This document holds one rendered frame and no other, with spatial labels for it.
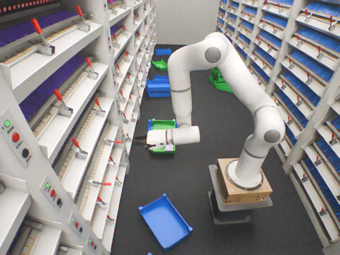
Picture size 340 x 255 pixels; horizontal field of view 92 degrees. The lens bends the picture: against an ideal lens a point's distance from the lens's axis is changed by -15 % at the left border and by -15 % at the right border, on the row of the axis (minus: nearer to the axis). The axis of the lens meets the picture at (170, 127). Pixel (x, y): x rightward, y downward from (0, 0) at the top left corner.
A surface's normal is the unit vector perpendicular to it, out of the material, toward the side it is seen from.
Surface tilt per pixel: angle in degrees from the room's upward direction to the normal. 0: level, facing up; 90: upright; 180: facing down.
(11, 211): 21
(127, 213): 0
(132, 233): 0
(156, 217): 0
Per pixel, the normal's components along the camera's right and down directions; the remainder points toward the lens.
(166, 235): 0.03, -0.77
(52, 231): 0.38, -0.71
